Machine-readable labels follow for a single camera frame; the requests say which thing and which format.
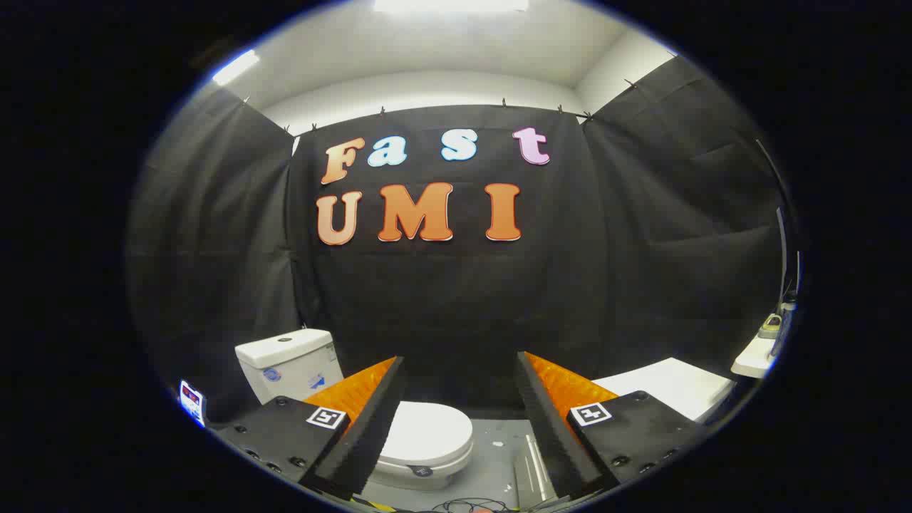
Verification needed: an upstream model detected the white device with red display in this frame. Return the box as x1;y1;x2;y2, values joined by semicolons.
178;380;208;428

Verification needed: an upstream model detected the black backdrop cloth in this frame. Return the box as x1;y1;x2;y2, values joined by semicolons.
127;57;795;423

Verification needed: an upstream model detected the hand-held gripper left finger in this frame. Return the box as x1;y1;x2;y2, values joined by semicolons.
207;356;408;502

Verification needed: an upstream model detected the black cable bundle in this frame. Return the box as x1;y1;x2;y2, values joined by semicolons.
431;497;515;513

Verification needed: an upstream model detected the white toilet tank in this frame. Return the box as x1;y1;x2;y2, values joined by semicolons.
235;328;346;405

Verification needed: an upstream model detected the white toilet lid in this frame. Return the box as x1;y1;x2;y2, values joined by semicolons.
381;401;475;462

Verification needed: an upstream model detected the white toilet seat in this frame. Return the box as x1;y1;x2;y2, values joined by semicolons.
375;442;475;477

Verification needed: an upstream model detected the white drawer cabinet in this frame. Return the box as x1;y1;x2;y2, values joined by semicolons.
593;357;736;423

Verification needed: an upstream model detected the ceiling light panel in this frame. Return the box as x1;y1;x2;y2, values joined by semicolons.
373;0;530;14
211;48;261;87

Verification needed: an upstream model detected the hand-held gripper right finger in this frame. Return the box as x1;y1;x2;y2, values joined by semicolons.
516;351;713;500

